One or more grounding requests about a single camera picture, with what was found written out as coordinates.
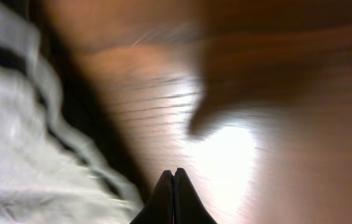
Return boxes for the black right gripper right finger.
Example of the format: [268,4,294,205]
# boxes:
[174,168,217,224]

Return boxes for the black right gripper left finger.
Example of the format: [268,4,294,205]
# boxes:
[131,170,174,224]

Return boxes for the beige khaki shorts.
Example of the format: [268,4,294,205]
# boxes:
[0,2,144,223]

